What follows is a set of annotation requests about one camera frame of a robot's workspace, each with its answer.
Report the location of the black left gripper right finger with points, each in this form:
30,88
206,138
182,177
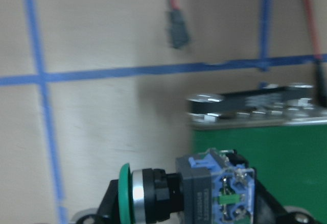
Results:
267,209

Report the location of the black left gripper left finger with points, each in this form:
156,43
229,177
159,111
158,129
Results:
107,212

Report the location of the green push button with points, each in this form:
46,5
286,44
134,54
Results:
210,187

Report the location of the green conveyor belt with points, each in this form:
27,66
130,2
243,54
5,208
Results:
281,131

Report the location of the small circuit board with wires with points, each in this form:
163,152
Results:
179,38

